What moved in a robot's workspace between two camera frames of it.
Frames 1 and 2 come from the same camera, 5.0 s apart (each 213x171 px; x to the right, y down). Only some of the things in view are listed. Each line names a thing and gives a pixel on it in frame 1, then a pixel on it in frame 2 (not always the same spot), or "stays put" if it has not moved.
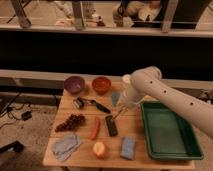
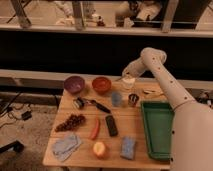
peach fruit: x=98 y=148 stays put
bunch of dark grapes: x=73 y=122 stays put
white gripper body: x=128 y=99 to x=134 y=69
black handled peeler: x=79 y=102 stays put
